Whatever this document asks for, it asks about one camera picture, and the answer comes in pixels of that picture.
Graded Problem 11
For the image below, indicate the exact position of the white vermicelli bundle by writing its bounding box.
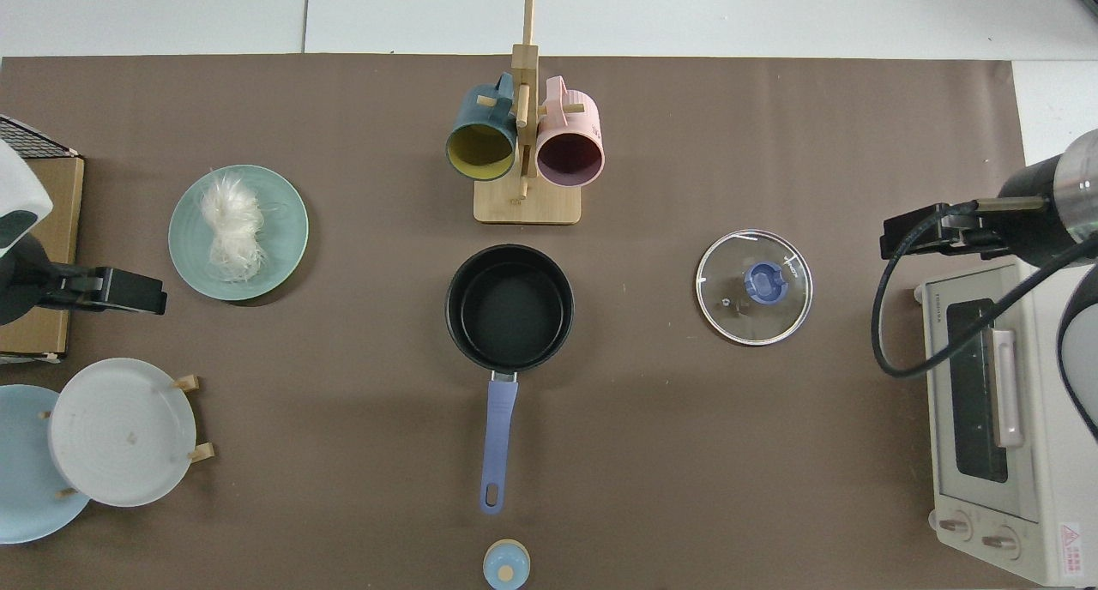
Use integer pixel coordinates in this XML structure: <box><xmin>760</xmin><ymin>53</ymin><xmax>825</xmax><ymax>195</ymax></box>
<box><xmin>199</xmin><ymin>168</ymin><xmax>280</xmax><ymax>284</ymax></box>

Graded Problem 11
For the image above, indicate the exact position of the glass lid blue knob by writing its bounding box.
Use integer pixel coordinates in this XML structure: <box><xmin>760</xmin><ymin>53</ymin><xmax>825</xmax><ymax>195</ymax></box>
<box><xmin>696</xmin><ymin>229</ymin><xmax>814</xmax><ymax>346</ymax></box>

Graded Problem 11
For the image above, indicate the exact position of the black pot blue handle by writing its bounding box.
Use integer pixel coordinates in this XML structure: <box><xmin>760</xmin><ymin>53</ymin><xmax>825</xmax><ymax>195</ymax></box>
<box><xmin>444</xmin><ymin>244</ymin><xmax>575</xmax><ymax>515</ymax></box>

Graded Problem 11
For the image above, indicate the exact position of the wooden plate rack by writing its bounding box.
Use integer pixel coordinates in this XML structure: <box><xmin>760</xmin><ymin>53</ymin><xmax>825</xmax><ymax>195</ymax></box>
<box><xmin>39</xmin><ymin>374</ymin><xmax>215</xmax><ymax>498</ymax></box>

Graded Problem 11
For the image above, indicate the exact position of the white plate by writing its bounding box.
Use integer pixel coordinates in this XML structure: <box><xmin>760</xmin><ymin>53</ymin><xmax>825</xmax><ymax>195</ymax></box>
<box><xmin>49</xmin><ymin>358</ymin><xmax>198</xmax><ymax>508</ymax></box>

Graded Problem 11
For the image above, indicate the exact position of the pale green plate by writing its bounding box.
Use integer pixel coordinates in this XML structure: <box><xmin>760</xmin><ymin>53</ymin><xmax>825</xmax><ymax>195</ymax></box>
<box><xmin>168</xmin><ymin>164</ymin><xmax>310</xmax><ymax>302</ymax></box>

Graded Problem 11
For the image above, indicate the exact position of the light blue plate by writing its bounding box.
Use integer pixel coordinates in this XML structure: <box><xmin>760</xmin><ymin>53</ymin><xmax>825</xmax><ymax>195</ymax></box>
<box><xmin>0</xmin><ymin>384</ymin><xmax>91</xmax><ymax>545</ymax></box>

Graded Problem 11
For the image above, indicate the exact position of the pale toaster oven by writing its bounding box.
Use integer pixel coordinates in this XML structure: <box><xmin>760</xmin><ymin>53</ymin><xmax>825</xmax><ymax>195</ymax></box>
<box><xmin>914</xmin><ymin>258</ymin><xmax>1098</xmax><ymax>587</ymax></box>

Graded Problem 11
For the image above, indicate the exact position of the brown table cloth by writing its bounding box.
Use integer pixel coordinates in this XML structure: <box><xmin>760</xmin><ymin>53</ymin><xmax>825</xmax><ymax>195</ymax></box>
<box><xmin>0</xmin><ymin>54</ymin><xmax>1036</xmax><ymax>590</ymax></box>

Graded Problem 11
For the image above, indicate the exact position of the pink ribbed mug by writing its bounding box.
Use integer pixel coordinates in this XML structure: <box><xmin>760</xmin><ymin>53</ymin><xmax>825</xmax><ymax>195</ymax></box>
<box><xmin>535</xmin><ymin>75</ymin><xmax>606</xmax><ymax>188</ymax></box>

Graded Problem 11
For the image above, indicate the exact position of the dark teal mug yellow inside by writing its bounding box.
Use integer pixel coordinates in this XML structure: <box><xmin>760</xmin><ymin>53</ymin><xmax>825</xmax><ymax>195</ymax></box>
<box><xmin>444</xmin><ymin>72</ymin><xmax>519</xmax><ymax>182</ymax></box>

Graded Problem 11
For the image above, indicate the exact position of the wooden cup stand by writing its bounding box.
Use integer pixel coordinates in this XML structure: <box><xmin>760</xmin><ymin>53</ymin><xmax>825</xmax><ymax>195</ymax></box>
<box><xmin>474</xmin><ymin>0</ymin><xmax>587</xmax><ymax>226</ymax></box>

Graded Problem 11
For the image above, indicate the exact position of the small blue round thing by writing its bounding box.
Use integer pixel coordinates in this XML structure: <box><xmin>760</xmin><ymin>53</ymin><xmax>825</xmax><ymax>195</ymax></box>
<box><xmin>482</xmin><ymin>539</ymin><xmax>531</xmax><ymax>589</ymax></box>

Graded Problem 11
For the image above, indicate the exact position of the wire basket wooden floor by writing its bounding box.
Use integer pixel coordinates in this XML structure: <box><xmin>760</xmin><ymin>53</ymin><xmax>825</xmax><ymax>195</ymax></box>
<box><xmin>0</xmin><ymin>114</ymin><xmax>85</xmax><ymax>364</ymax></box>

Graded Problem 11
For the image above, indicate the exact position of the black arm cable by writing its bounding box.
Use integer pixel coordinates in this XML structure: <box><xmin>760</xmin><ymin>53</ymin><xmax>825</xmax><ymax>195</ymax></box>
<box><xmin>871</xmin><ymin>200</ymin><xmax>1098</xmax><ymax>378</ymax></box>

